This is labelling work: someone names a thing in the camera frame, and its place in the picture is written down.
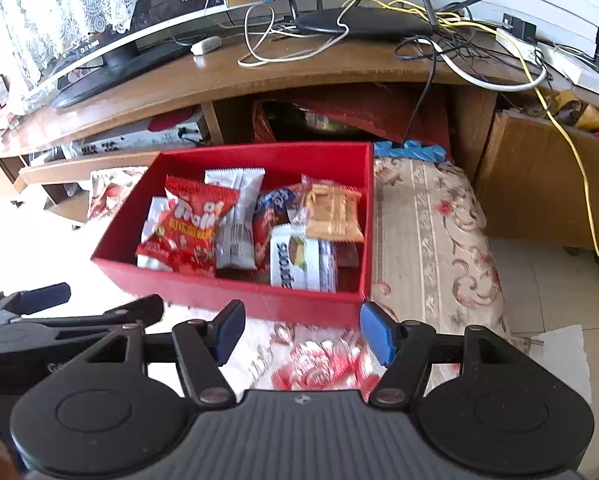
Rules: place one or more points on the white snack packet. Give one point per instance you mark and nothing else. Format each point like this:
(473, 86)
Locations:
(235, 242)

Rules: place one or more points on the white sausage packet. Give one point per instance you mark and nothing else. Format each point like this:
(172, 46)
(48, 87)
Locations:
(158, 209)

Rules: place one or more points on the orange mooncake packet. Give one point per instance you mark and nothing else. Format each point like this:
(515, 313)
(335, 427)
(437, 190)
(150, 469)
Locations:
(328, 211)

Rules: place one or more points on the red Trolli gummy bag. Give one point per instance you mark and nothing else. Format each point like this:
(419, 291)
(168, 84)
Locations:
(185, 239)

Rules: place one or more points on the wooden TV stand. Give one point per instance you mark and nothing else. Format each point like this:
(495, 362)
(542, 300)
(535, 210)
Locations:
(355, 79)

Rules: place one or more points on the white Kaprons wafer packet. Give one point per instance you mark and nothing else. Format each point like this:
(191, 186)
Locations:
(298, 262)

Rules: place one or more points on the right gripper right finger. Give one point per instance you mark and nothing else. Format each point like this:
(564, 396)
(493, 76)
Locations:
(404, 349)

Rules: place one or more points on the red biscuit packet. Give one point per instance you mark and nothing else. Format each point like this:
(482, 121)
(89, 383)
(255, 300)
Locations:
(271, 210)

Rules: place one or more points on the white small adapter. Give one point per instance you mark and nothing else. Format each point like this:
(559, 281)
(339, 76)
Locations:
(205, 46)

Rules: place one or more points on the black monitor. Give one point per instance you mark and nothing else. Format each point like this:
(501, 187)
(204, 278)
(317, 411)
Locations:
(95, 43)

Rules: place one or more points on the black wifi router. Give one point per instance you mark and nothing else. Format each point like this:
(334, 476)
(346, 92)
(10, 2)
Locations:
(394, 21)

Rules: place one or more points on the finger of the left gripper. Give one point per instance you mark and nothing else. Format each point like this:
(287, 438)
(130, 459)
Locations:
(146, 311)
(36, 300)

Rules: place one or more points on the silver media player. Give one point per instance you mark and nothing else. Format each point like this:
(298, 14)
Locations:
(136, 136)

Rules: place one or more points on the red cardboard box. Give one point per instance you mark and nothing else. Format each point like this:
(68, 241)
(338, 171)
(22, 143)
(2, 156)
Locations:
(286, 228)

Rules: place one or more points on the blue foam mat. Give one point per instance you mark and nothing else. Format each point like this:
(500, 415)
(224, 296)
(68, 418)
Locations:
(412, 149)

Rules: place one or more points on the brown cardboard box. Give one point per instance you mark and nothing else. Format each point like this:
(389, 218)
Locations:
(534, 185)

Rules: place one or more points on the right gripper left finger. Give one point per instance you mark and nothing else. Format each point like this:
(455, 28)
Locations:
(202, 347)

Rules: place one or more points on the white power strip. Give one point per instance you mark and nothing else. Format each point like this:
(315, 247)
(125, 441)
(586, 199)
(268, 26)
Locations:
(568, 65)

